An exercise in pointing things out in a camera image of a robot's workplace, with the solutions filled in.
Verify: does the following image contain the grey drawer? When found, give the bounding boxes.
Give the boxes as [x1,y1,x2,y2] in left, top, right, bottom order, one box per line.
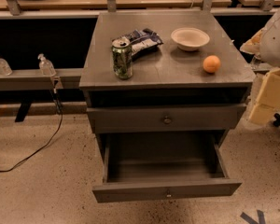
[92,132,241,203]
[87,105,245,133]

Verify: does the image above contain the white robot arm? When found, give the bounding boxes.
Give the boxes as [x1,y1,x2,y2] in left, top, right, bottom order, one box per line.
[240,8,280,125]

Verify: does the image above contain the grey wooden drawer cabinet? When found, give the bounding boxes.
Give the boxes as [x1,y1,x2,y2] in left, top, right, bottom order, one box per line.
[78,9,257,161]

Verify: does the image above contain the grey top drawer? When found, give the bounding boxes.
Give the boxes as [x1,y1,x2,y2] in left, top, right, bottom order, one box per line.
[87,105,245,133]

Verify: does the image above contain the orange fruit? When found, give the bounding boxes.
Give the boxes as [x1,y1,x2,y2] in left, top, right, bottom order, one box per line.
[203,55,221,74]

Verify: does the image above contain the white ceramic bowl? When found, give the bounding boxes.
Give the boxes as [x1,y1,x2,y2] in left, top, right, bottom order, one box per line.
[171,28,210,51]

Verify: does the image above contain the blue white chip bag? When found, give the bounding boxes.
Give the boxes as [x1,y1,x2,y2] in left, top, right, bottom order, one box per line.
[119,28,163,60]

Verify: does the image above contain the green soda can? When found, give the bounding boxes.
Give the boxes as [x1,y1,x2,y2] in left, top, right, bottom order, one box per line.
[112,37,133,79]

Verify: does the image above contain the clear bottle near cabinet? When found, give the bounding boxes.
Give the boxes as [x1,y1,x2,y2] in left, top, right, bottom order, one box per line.
[38,53,56,77]

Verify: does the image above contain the clear bottle far left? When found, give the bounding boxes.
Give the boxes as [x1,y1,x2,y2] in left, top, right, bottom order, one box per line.
[0,58,12,76]

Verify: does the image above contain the black power cable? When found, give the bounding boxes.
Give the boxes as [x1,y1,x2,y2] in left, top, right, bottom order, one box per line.
[0,87,64,175]

